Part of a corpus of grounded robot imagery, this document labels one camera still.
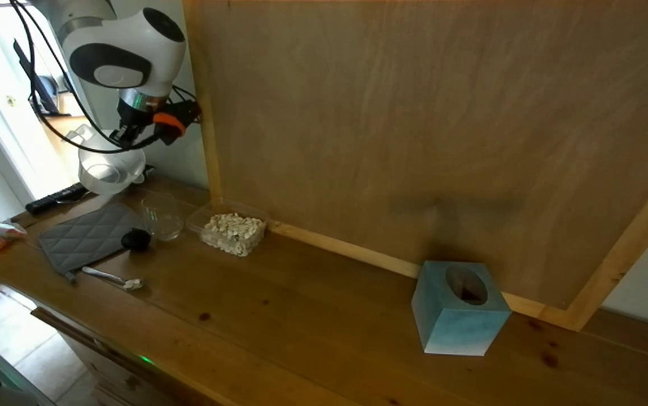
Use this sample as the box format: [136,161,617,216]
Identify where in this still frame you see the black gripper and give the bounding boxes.
[110,90,201,149]

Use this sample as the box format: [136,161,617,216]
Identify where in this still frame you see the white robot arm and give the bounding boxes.
[31,0,201,146]

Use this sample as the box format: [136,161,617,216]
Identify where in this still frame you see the clear glass cup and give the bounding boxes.
[139,192,182,241]

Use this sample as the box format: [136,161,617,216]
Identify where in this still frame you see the black round lid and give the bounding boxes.
[122,228,150,253]

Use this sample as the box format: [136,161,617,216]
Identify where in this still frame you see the grey quilted pot holder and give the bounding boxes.
[36,204,141,276]

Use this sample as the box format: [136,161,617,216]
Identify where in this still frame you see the black remote control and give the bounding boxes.
[25,182,87,216]

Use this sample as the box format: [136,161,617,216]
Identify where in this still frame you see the blue wooden cube box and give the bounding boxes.
[410,261,509,356]

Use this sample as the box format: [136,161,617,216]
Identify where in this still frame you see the large plywood board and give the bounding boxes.
[182,0,648,329]

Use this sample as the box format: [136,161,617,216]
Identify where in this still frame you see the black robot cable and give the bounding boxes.
[8,0,150,158]

